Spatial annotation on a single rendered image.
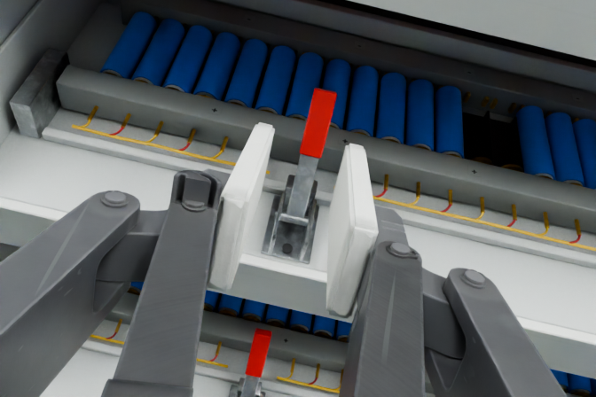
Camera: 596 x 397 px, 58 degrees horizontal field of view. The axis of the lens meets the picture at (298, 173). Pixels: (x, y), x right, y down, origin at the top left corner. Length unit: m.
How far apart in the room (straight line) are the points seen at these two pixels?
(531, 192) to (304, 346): 0.21
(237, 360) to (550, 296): 0.25
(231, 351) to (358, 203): 0.33
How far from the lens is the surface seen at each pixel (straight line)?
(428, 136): 0.36
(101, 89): 0.35
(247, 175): 0.16
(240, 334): 0.45
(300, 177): 0.29
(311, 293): 0.32
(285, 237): 0.31
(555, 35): 0.26
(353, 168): 0.18
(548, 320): 0.35
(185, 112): 0.33
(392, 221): 0.17
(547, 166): 0.39
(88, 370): 0.47
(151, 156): 0.33
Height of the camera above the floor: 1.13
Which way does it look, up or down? 33 degrees down
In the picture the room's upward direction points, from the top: 14 degrees clockwise
